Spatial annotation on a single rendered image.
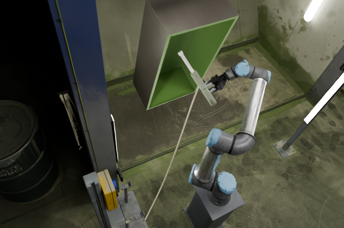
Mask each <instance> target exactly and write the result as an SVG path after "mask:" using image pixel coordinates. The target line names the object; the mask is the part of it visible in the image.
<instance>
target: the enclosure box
mask: <svg viewBox="0 0 344 228"><path fill-rule="evenodd" d="M238 17H239V15H238V13H237V12H236V10H235V9H234V7H233V6H232V4H231V3H230V2H229V0H145V7H144V13H143V20H142V26H141V33H140V39H139V46H138V52H137V59H136V65H135V71H134V78H133V84H134V86H135V88H136V90H137V92H138V94H139V96H140V98H141V100H142V102H143V104H144V106H145V108H146V110H149V109H151V108H154V107H157V106H159V105H162V104H164V103H167V102H170V101H172V100H175V99H178V98H180V97H183V96H186V95H188V94H191V93H194V92H196V90H197V87H198V85H197V84H196V82H195V81H194V79H193V78H192V76H191V74H190V70H189V68H188V67H187V65H186V64H185V62H184V61H183V59H182V58H181V56H179V54H178V52H180V51H182V52H183V55H184V56H185V58H186V59H187V61H188V62H189V64H190V65H191V67H192V68H193V70H195V69H196V71H197V73H198V74H199V76H200V77H201V78H202V79H203V78H204V76H205V75H206V73H207V71H208V69H209V68H210V66H211V64H212V62H213V61H214V59H215V57H216V55H217V54H218V52H219V50H220V48H221V47H222V45H223V43H224V41H225V40H226V38H227V36H228V34H229V33H230V31H231V29H232V27H233V26H234V24H235V22H236V21H237V19H238Z"/></svg>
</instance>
